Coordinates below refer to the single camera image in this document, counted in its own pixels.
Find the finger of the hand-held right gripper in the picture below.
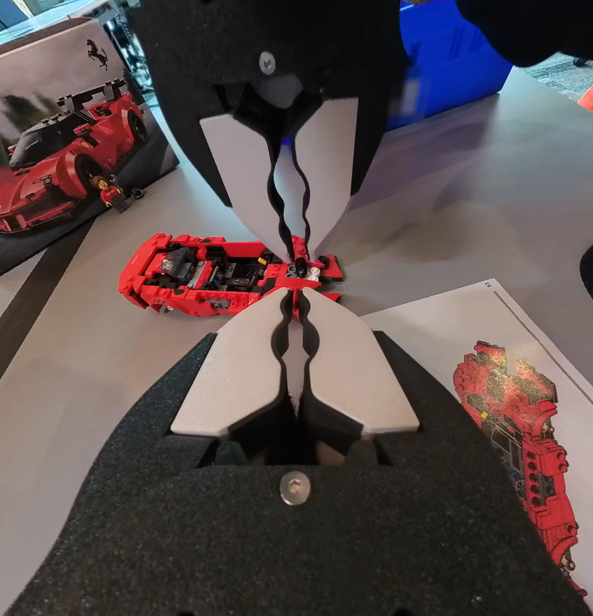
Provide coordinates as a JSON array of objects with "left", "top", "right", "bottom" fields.
[
  {"left": 199, "top": 112, "right": 297, "bottom": 261},
  {"left": 291, "top": 95, "right": 360, "bottom": 261}
]

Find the instruction booklet with car print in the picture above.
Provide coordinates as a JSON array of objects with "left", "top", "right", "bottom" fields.
[{"left": 361, "top": 278, "right": 593, "bottom": 616}]

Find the toy car printed box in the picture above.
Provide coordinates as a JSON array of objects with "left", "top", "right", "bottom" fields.
[{"left": 0, "top": 17, "right": 181, "bottom": 280}]

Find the blue plastic bin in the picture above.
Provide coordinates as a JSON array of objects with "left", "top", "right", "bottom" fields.
[{"left": 279, "top": 2, "right": 513, "bottom": 151}]

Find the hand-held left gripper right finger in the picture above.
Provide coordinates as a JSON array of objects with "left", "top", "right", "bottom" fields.
[{"left": 298, "top": 286, "right": 421, "bottom": 441}]

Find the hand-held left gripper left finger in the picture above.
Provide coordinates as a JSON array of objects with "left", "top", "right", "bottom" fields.
[{"left": 170, "top": 287, "right": 291, "bottom": 440}]

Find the person's right forearm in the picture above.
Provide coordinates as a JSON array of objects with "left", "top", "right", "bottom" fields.
[{"left": 457, "top": 0, "right": 593, "bottom": 68}]

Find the red toy brick car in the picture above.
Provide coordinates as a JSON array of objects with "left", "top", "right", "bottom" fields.
[{"left": 118, "top": 232, "right": 345, "bottom": 321}]

